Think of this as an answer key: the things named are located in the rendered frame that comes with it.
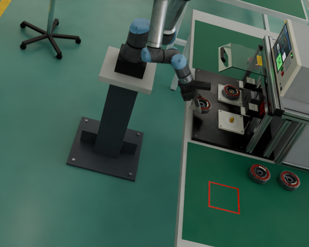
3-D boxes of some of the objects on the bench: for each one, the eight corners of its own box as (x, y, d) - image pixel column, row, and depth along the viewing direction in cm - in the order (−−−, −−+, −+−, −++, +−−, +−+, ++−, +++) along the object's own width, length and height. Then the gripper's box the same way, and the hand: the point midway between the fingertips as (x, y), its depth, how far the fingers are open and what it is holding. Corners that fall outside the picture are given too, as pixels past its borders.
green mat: (181, 239, 203) (181, 238, 203) (187, 141, 248) (187, 141, 248) (376, 284, 213) (377, 284, 213) (348, 183, 257) (348, 183, 257)
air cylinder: (250, 132, 263) (254, 125, 260) (249, 123, 269) (253, 116, 265) (258, 134, 264) (262, 127, 260) (257, 125, 269) (261, 118, 266)
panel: (274, 159, 252) (299, 121, 232) (264, 85, 300) (285, 48, 280) (276, 160, 252) (301, 121, 232) (266, 86, 301) (286, 49, 280)
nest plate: (218, 100, 276) (218, 99, 275) (217, 85, 287) (218, 84, 286) (241, 107, 278) (242, 105, 277) (240, 91, 289) (241, 90, 288)
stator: (264, 187, 237) (267, 183, 235) (244, 176, 240) (247, 172, 237) (270, 175, 245) (273, 170, 243) (251, 164, 248) (254, 160, 245)
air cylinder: (247, 105, 281) (251, 98, 277) (247, 97, 287) (250, 90, 283) (255, 107, 282) (259, 100, 278) (255, 99, 287) (258, 92, 283)
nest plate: (218, 128, 259) (218, 126, 258) (218, 111, 270) (218, 109, 269) (243, 135, 260) (244, 133, 259) (242, 117, 271) (243, 115, 270)
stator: (273, 177, 245) (276, 173, 242) (287, 172, 251) (290, 167, 248) (287, 193, 239) (290, 189, 236) (301, 187, 245) (304, 183, 242)
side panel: (274, 163, 253) (302, 123, 231) (274, 160, 255) (301, 119, 233) (321, 176, 256) (353, 136, 234) (321, 172, 258) (352, 133, 236)
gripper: (178, 71, 254) (190, 97, 267) (176, 93, 241) (189, 119, 254) (193, 67, 252) (204, 94, 264) (192, 89, 239) (204, 116, 251)
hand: (201, 105), depth 258 cm, fingers closed on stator, 13 cm apart
